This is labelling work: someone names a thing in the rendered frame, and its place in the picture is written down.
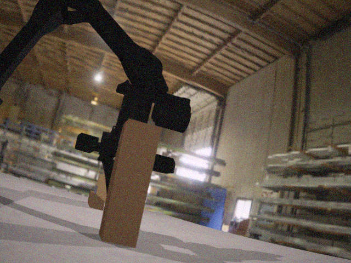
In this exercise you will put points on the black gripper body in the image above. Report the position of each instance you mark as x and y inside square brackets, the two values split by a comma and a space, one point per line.
[88, 143]

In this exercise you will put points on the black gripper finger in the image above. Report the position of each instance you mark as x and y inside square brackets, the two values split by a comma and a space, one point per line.
[108, 164]

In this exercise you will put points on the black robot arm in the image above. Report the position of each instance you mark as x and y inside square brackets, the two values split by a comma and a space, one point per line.
[143, 69]

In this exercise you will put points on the long wooden rail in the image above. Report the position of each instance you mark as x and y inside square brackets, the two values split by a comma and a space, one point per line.
[101, 189]

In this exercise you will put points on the tan wooden block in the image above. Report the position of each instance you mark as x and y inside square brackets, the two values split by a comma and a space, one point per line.
[129, 183]

